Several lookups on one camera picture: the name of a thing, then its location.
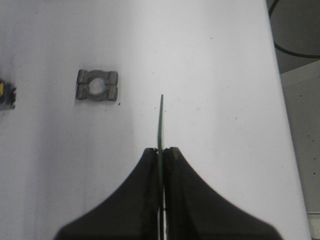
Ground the red emergency stop button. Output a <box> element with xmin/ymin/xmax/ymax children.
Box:
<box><xmin>0</xmin><ymin>79</ymin><xmax>17</xmax><ymax>111</ymax></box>

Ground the black cable loop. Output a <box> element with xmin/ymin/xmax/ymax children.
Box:
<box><xmin>267</xmin><ymin>0</ymin><xmax>320</xmax><ymax>57</ymax></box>

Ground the grey metal clamp block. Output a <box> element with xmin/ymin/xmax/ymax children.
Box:
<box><xmin>75</xmin><ymin>69</ymin><xmax>118</xmax><ymax>102</ymax></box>

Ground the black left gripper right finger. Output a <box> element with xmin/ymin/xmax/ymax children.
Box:
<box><xmin>163</xmin><ymin>147</ymin><xmax>282</xmax><ymax>240</ymax></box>

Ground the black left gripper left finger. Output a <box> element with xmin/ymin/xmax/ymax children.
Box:
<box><xmin>55</xmin><ymin>148</ymin><xmax>160</xmax><ymax>240</ymax></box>

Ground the green perforated circuit board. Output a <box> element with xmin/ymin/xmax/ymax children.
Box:
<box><xmin>157</xmin><ymin>94</ymin><xmax>166</xmax><ymax>240</ymax></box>

